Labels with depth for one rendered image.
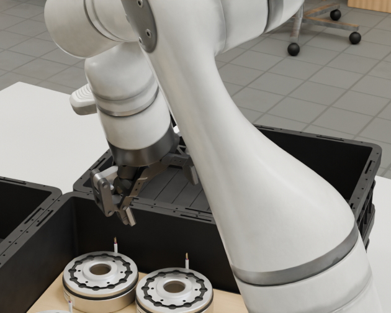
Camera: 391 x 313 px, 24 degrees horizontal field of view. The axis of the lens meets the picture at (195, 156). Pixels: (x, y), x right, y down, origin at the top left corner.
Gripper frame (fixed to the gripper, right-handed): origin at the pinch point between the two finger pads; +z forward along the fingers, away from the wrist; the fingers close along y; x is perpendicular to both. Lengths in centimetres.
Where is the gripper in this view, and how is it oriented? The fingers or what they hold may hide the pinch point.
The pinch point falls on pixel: (160, 197)
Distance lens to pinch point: 110.4
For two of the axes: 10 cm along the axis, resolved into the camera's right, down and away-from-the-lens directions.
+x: -5.6, -5.9, 5.8
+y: 8.1, -5.2, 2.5
